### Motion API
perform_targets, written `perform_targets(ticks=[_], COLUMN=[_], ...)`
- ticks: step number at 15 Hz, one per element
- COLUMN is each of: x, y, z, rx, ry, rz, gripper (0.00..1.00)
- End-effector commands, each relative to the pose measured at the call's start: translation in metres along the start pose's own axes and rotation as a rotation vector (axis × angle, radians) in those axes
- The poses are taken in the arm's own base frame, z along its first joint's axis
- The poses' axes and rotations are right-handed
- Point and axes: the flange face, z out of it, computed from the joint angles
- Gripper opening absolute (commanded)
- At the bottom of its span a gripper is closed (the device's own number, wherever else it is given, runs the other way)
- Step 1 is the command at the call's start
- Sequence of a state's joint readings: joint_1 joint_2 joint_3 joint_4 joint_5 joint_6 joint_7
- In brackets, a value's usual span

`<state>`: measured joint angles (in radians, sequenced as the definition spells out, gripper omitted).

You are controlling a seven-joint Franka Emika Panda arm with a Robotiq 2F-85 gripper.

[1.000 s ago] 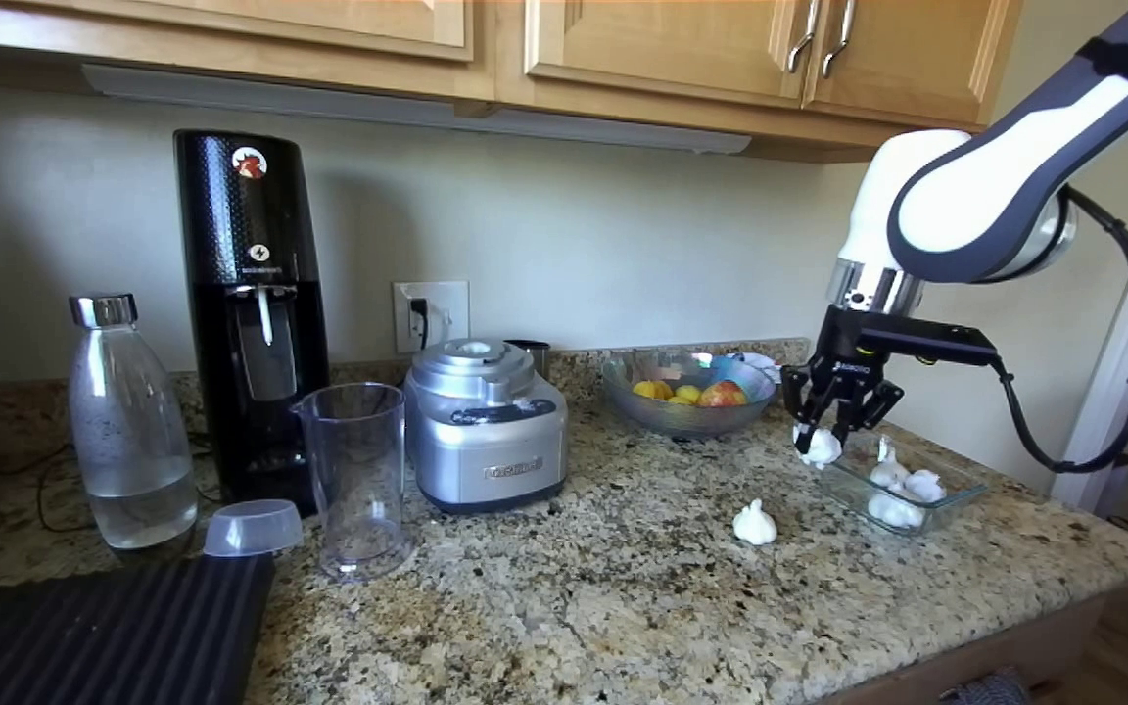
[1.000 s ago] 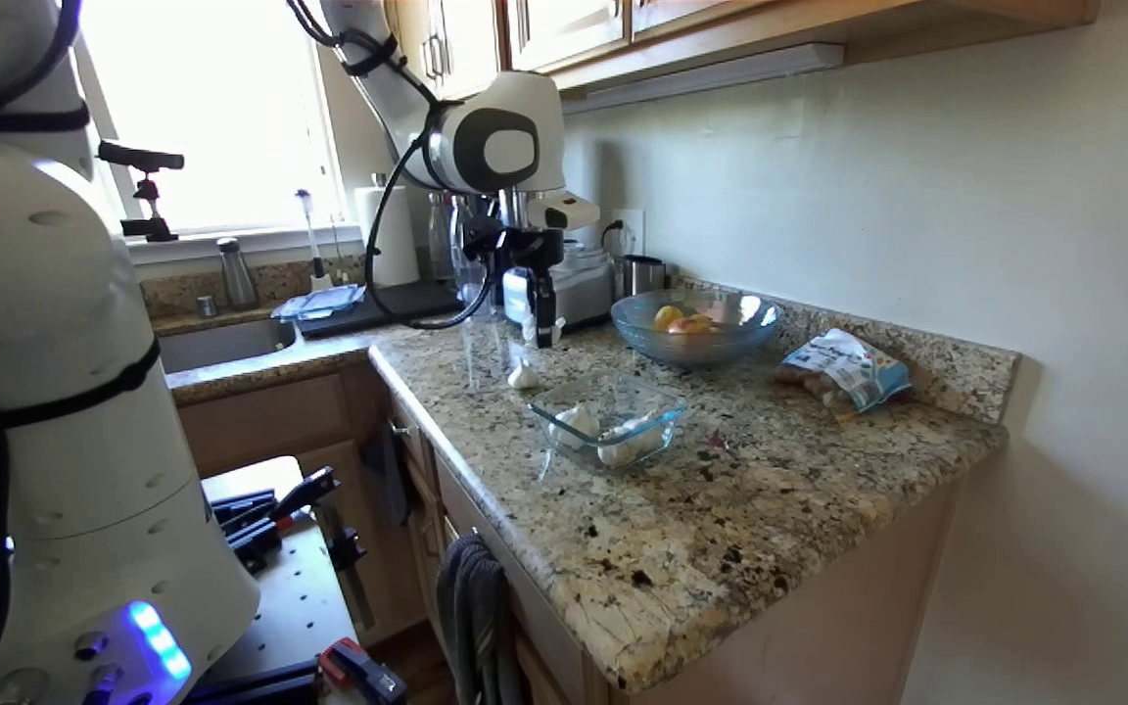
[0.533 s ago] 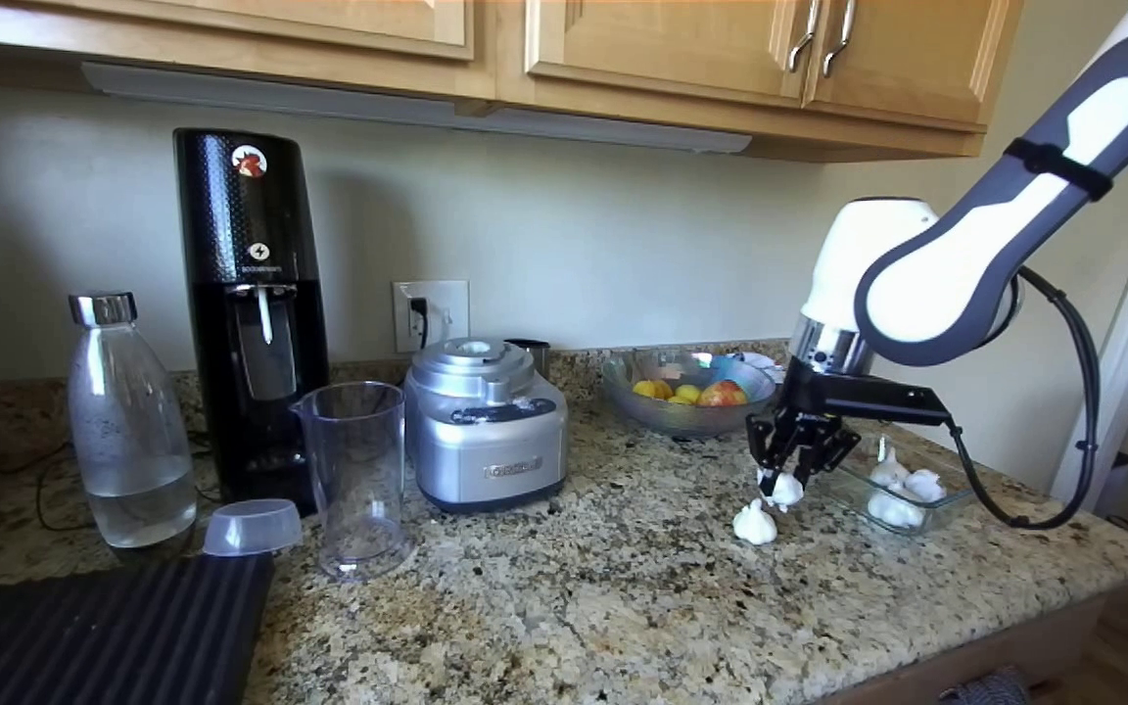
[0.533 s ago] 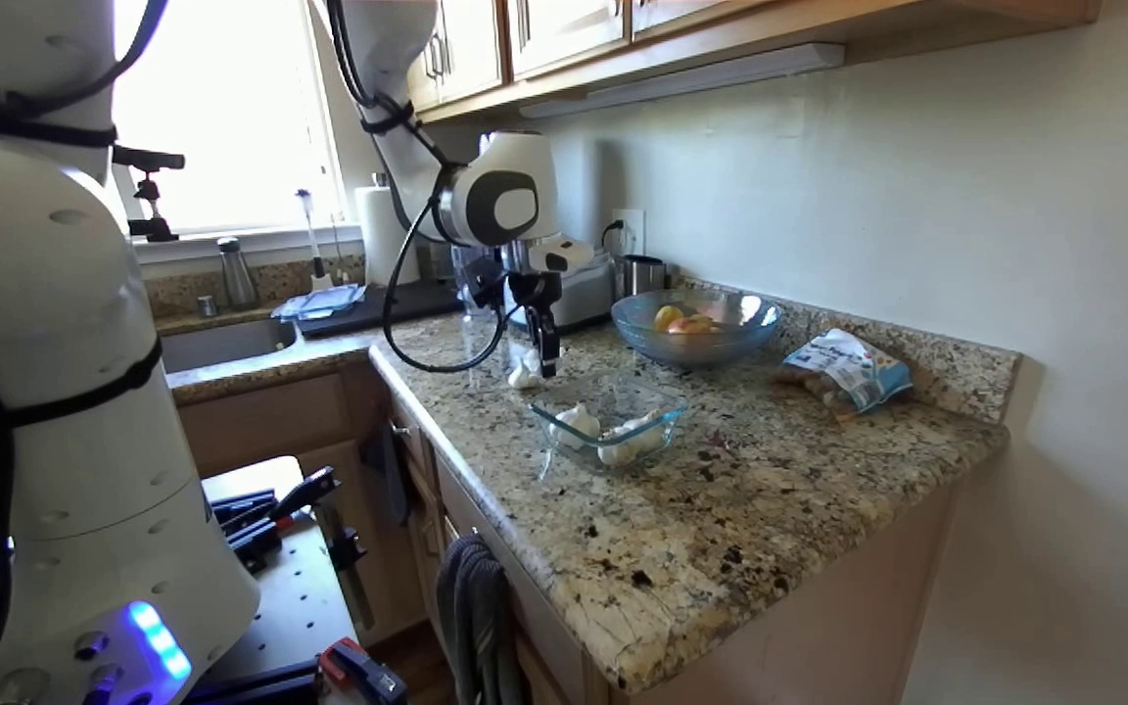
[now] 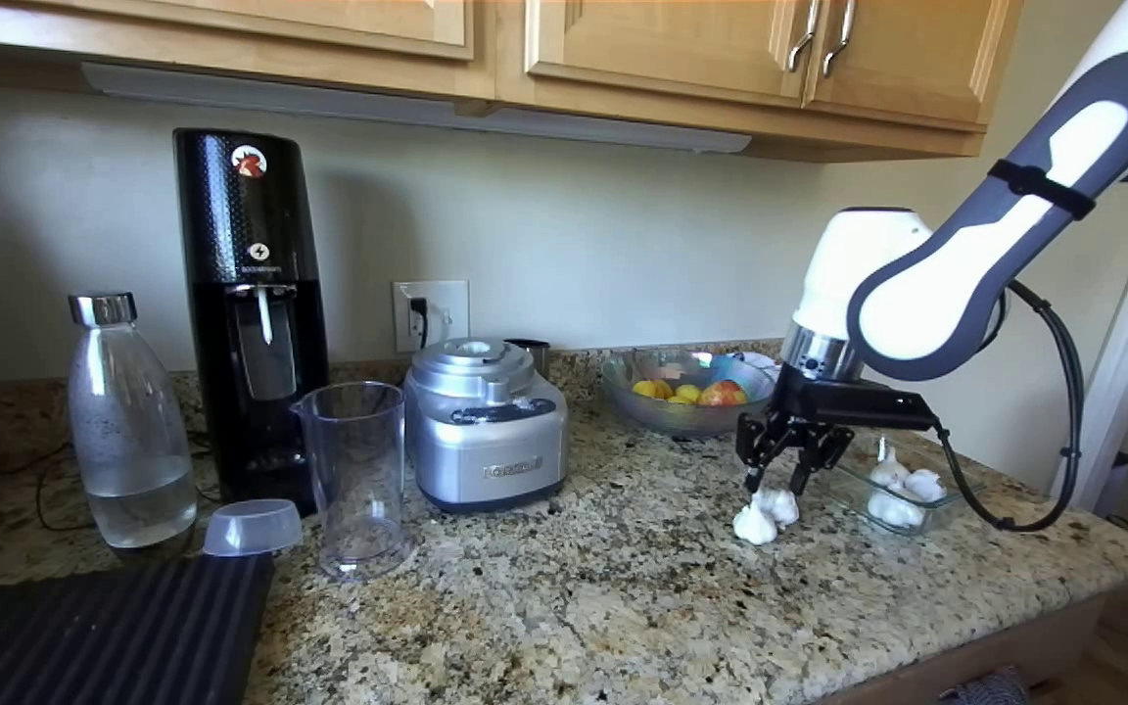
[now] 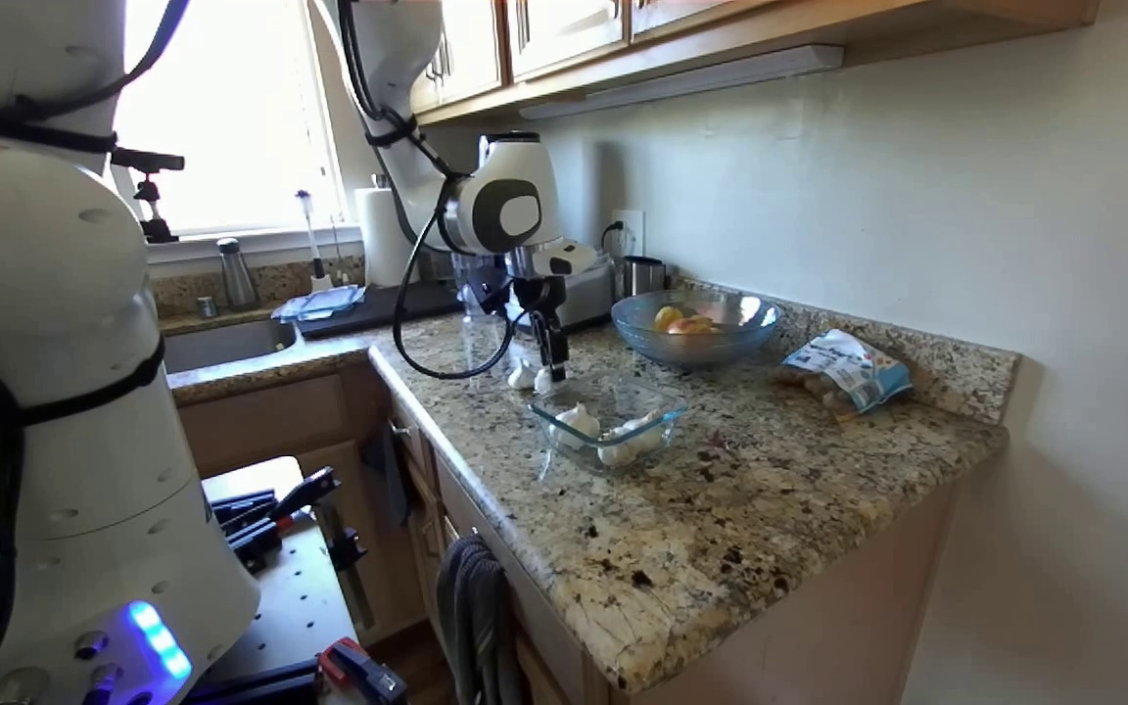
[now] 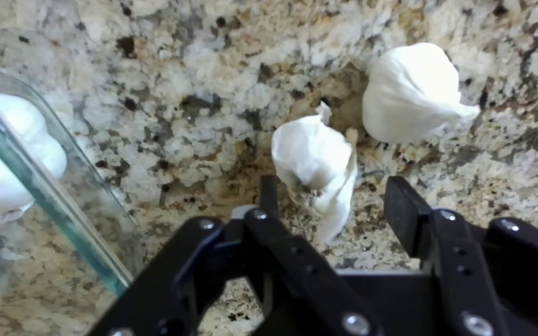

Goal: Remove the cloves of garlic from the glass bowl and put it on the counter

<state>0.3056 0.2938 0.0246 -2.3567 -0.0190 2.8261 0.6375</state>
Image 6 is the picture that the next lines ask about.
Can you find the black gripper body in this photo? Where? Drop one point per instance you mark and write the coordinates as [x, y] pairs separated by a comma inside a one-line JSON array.
[[542, 293]]

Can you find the long-necked white garlic bulb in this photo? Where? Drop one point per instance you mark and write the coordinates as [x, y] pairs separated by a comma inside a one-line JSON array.
[[518, 376]]

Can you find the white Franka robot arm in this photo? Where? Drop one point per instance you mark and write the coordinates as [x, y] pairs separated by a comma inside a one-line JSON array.
[[57, 327]]

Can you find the square clear glass bowl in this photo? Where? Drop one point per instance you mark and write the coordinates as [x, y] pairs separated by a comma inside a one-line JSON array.
[[548, 420]]

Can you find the round glass fruit bowl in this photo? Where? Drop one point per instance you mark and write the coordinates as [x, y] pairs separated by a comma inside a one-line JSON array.
[[732, 344]]

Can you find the silver food chopper appliance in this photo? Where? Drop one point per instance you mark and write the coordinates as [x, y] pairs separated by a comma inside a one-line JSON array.
[[590, 293]]

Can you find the clear bottle with silver cap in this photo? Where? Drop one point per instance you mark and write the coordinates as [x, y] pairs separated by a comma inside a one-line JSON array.
[[471, 274]]

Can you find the yellow lemon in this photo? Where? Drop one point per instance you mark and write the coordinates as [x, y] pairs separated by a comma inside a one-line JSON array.
[[666, 316]]

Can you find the orange-red round fruit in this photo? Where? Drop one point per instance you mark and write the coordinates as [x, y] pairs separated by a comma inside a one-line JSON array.
[[697, 329]]

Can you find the white paper towel roll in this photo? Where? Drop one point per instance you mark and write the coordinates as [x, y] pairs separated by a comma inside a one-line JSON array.
[[376, 236]]

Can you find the black ribbed drying mat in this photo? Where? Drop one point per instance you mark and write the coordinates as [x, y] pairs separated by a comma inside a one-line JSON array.
[[354, 312]]

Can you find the dark hanging cloth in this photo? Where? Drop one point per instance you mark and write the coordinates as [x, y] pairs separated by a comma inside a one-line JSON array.
[[389, 475]]

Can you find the pale blue folded cloth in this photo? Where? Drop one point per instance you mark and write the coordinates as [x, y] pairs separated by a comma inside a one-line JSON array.
[[322, 305]]

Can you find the thin upright dish brush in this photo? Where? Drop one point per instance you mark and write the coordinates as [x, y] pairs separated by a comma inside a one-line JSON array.
[[313, 256]]

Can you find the wooden base cabinets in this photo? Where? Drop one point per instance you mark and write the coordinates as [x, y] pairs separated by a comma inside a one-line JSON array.
[[292, 416]]

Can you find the wooden cabinet door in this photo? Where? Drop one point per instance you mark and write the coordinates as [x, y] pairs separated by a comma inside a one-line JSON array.
[[683, 9], [565, 31]]

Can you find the gray hanging towel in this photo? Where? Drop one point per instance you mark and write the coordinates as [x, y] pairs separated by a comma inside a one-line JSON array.
[[479, 626]]

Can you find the under-cabinet light bar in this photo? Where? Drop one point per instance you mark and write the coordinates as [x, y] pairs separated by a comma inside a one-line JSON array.
[[723, 77]]

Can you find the blue white snack bag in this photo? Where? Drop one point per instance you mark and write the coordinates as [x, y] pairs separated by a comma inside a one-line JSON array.
[[850, 372]]

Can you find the silver sink faucet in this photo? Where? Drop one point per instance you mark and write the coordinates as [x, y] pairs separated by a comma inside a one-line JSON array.
[[235, 274]]

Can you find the black bar clamp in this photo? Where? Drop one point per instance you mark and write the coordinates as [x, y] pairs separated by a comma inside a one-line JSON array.
[[270, 513]]

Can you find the kitchen sink basin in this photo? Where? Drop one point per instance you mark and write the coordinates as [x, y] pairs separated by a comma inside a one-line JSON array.
[[216, 340]]

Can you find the bright kitchen window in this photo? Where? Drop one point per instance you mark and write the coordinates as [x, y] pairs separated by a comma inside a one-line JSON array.
[[235, 117]]

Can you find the black perforated robot table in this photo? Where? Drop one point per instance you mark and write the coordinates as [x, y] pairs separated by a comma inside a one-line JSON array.
[[282, 607]]

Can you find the red and blue clamp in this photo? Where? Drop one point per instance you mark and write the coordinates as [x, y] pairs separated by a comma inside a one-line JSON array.
[[361, 669]]

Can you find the wooden upper cabinets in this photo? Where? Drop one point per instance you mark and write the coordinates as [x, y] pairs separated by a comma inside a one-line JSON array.
[[931, 22]]

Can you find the white wall outlet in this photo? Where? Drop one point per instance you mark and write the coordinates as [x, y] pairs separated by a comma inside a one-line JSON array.
[[633, 233]]

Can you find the black camera on stand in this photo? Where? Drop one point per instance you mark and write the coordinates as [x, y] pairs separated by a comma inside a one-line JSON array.
[[150, 196]]

